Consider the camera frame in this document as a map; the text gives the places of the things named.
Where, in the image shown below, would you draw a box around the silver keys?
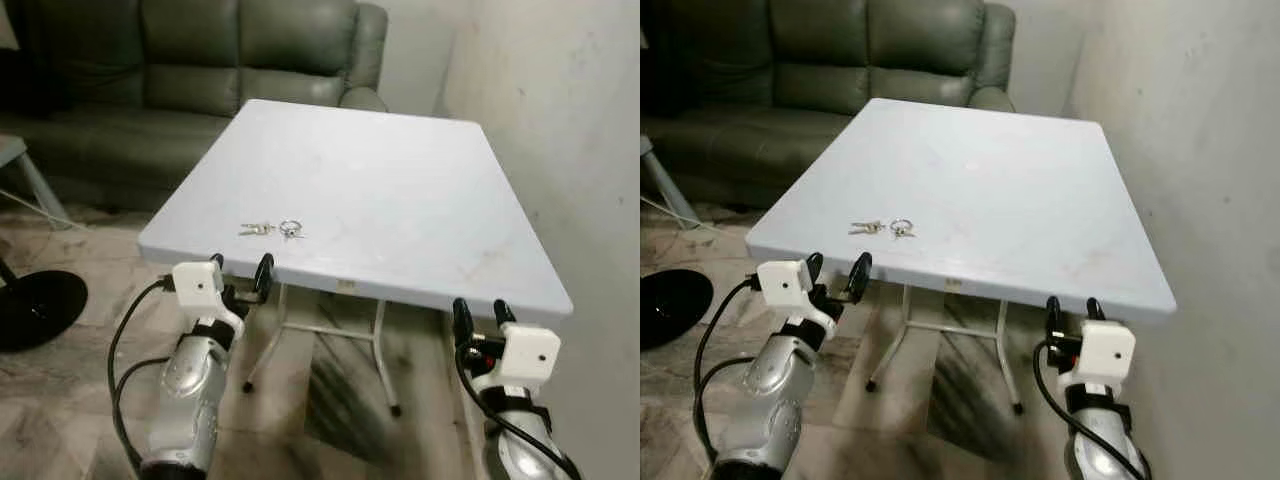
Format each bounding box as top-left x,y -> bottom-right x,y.
238,219 -> 306,242
849,218 -> 917,241

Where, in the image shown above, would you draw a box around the black round stand base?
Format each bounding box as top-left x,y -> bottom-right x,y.
640,267 -> 715,351
0,262 -> 89,353

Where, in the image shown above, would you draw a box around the dark green leather sofa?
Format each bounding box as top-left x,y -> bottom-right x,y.
640,0 -> 1018,209
0,0 -> 391,213

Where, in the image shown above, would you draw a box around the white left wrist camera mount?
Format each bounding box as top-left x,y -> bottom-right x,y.
171,260 -> 247,337
757,259 -> 840,337

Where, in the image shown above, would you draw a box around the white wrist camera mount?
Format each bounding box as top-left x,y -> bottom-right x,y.
470,322 -> 562,397
1057,320 -> 1138,397
757,259 -> 840,337
171,260 -> 247,337

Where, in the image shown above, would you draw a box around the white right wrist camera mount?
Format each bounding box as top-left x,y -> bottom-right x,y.
1057,320 -> 1138,397
470,322 -> 562,397

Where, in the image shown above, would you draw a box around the long black left arm cable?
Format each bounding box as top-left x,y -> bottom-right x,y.
107,280 -> 177,476
692,278 -> 767,471

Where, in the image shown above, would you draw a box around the short black left arm cable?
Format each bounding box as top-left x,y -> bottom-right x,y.
112,356 -> 173,446
695,355 -> 756,463

